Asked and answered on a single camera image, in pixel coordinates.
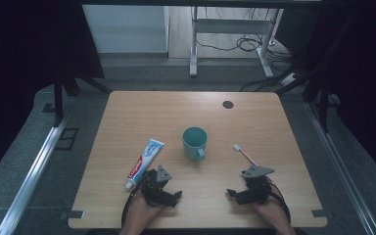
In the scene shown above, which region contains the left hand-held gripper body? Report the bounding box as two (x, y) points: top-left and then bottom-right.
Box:
(139, 164), (174, 208)

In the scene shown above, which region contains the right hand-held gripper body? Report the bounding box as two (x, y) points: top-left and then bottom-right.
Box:
(240, 164), (276, 205)

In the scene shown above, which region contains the white blue toothpaste tube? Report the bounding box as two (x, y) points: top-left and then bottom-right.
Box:
(125, 138), (165, 191)

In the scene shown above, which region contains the pink white toothbrush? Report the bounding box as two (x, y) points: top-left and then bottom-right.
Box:
(232, 143), (274, 184)

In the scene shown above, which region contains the teal cup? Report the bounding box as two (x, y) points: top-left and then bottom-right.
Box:
(181, 126), (209, 163)

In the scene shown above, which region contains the person's left hand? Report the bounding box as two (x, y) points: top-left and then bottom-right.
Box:
(123, 190), (165, 231)

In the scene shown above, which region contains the person's right hand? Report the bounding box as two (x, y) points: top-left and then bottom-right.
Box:
(253, 195), (291, 227)

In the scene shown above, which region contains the black metal stand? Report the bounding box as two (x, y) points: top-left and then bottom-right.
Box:
(275, 73), (341, 133)
(52, 75), (113, 128)

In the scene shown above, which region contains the white power strip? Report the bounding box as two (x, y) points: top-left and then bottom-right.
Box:
(280, 72), (299, 87)

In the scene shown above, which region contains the dark curtain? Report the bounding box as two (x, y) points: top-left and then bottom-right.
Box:
(0, 0), (106, 188)
(275, 0), (376, 181)

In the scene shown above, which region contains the white cabinet panel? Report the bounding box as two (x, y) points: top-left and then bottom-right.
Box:
(81, 4), (170, 54)

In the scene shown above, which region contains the black overhead beam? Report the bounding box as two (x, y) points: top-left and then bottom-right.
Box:
(79, 0), (322, 10)

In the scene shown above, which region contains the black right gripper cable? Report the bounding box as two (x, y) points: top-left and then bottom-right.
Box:
(267, 182), (292, 223)

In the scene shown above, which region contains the aluminium floor rail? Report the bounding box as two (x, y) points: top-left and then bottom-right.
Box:
(0, 107), (74, 235)
(305, 102), (376, 235)

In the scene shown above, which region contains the black floor cable bundle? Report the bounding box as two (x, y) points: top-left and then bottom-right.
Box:
(195, 32), (296, 64)

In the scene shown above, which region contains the white metal desk frame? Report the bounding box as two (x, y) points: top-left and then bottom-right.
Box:
(189, 6), (284, 78)

